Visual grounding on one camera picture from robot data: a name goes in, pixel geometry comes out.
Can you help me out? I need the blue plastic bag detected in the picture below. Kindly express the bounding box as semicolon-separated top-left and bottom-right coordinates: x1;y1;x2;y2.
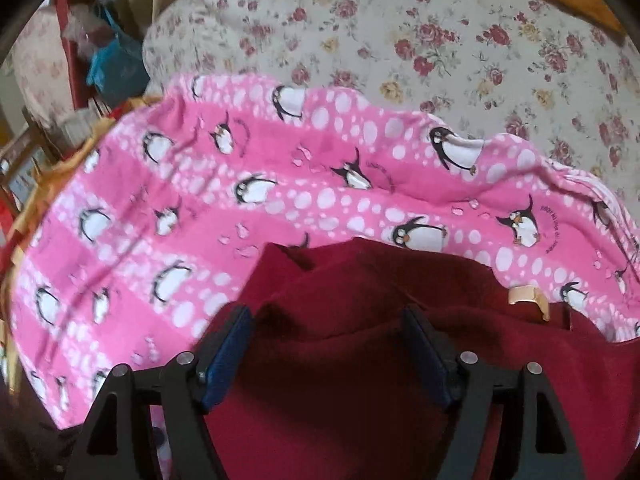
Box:
86;35;150;108

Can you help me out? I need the yellow orange patterned blanket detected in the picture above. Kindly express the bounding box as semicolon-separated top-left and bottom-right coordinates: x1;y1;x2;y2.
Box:
1;94;162;399

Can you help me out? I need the floral beige bed quilt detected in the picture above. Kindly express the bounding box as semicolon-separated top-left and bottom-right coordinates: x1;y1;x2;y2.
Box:
143;0;639;211

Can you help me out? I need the dark red small garment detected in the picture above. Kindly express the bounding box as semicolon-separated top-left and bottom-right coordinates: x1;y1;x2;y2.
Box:
206;238;639;479

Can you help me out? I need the pink penguin print blanket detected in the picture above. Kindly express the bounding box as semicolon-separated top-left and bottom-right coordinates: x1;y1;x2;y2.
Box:
6;71;640;480

